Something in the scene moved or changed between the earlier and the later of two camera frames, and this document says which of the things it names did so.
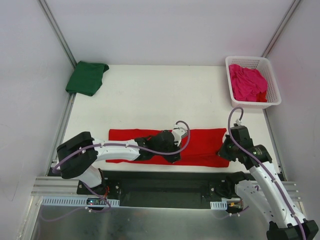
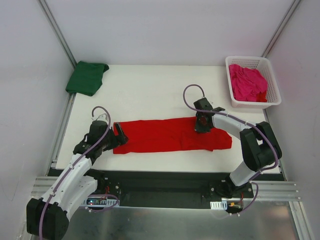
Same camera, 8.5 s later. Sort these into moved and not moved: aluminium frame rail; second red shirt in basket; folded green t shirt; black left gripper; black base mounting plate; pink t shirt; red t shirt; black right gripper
Moved: red t shirt; black right gripper; black left gripper
Not moved: aluminium frame rail; black base mounting plate; second red shirt in basket; folded green t shirt; pink t shirt
